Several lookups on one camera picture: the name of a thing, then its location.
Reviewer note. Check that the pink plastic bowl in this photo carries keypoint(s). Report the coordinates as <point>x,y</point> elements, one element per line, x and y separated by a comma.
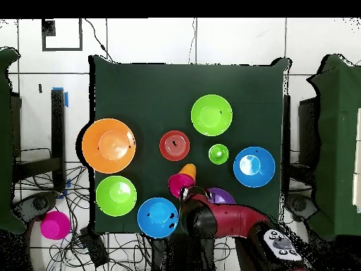
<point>179,182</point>

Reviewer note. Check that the orange plastic cup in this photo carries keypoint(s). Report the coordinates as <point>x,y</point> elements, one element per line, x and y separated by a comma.
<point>189,170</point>

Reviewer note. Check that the blue plastic bowl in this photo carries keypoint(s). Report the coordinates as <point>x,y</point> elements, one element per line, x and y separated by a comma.
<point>262,175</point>
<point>158,218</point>

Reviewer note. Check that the red-orange plastic bowl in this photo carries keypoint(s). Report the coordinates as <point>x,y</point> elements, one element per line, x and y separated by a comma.
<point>175,145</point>

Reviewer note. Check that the large orange plastic bowl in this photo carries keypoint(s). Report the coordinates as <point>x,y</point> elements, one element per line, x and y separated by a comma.
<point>108,145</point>

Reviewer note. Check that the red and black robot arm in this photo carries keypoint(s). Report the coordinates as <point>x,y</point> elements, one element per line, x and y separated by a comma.
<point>234,220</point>

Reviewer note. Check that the purple plastic bowl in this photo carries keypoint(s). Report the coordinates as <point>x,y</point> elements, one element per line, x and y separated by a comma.
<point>222,196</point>

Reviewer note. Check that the green plastic cup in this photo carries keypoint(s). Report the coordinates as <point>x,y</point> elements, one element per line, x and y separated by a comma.
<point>218,153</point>

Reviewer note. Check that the green plastic bowl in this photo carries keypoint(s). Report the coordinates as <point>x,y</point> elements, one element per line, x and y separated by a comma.
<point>211,115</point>
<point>116,196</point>

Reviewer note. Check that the dark grey chair base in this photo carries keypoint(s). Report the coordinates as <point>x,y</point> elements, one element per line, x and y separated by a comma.
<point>299,204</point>
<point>39,203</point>

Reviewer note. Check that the black power brick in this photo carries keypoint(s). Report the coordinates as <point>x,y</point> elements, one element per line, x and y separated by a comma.
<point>94,248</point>

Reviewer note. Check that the dark green table cloth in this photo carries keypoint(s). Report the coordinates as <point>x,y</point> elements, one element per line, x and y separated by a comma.
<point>169,79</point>

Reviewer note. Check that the black cabinet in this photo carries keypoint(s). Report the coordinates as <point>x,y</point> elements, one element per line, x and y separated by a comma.
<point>308,132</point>

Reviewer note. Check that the pink plastic cup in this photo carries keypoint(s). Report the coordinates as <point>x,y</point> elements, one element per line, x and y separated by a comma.
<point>55,225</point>

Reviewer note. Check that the green cloth side table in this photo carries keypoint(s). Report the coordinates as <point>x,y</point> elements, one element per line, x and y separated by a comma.
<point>338,141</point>
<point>5,141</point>

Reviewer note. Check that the blue tape strip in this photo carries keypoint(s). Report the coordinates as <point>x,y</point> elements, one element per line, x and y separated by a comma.
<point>66,100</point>

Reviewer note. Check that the white round stool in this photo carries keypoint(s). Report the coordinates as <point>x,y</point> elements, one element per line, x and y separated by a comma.
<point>38,254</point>

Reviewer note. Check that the black stand frame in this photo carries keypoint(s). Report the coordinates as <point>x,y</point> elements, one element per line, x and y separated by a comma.
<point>287,141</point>
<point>57,127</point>

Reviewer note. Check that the black square floor frame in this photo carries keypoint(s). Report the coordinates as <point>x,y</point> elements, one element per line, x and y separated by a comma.
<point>48,28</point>

